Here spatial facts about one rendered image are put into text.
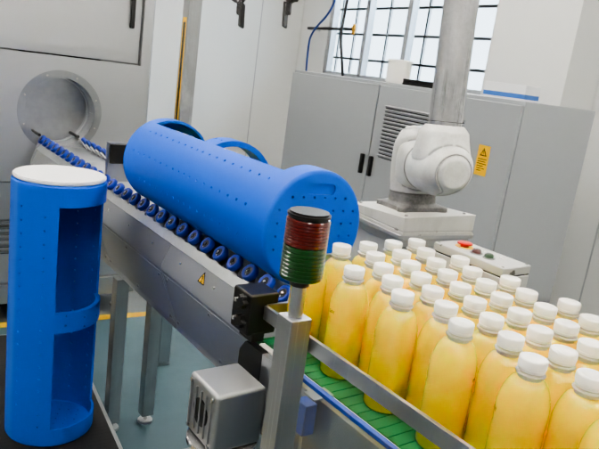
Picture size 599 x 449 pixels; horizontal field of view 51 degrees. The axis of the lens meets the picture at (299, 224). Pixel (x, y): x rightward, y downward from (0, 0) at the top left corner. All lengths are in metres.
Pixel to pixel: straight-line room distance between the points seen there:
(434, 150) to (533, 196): 1.40
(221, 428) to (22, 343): 1.09
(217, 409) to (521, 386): 0.55
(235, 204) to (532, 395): 0.84
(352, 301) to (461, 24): 1.03
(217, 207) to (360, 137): 2.45
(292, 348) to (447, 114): 1.14
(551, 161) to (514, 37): 1.39
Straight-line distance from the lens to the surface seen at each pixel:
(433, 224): 2.04
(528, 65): 4.35
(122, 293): 2.42
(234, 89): 7.00
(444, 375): 1.01
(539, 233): 3.34
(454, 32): 1.94
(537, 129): 3.15
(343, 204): 1.52
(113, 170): 2.60
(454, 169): 1.86
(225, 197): 1.55
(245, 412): 1.25
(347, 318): 1.17
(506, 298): 1.17
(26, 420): 2.31
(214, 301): 1.64
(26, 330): 2.17
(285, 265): 0.90
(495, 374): 1.00
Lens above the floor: 1.45
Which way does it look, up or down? 14 degrees down
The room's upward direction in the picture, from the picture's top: 8 degrees clockwise
